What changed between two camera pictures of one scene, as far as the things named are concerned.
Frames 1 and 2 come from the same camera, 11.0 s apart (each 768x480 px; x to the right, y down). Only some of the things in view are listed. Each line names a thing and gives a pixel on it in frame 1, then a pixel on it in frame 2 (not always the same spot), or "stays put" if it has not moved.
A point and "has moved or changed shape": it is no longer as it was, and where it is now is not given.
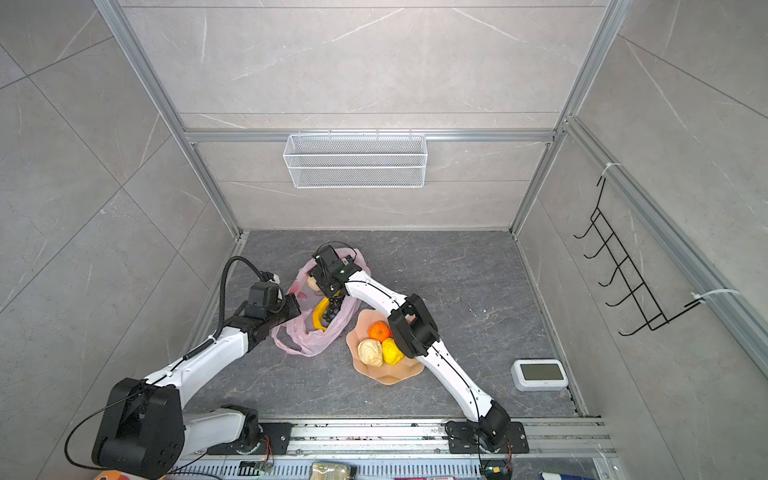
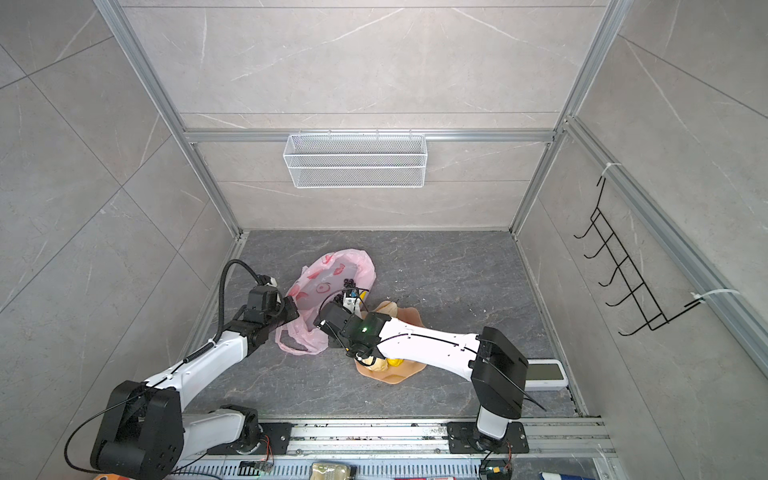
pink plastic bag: (296, 332) stays put
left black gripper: (290, 300) stays put
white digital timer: (539, 374) stays put
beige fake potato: (311, 281) has moved or changed shape
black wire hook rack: (640, 296) stays put
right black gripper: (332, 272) to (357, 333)
